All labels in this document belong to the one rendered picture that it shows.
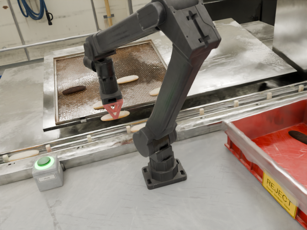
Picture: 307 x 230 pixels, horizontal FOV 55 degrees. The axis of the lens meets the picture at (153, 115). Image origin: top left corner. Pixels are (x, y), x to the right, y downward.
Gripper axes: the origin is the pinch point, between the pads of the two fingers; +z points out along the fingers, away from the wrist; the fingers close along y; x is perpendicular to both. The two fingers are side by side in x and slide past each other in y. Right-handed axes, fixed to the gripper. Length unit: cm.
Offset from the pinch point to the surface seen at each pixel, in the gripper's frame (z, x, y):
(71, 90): 0.2, -14.5, -27.9
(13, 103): 11, -45, -52
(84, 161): 9.6, -13.2, 9.1
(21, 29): 43, -91, -370
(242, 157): 9.0, 33.4, 26.9
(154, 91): 2.5, 17.8, -14.6
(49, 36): 58, -56, -370
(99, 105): 2.8, -4.6, -13.8
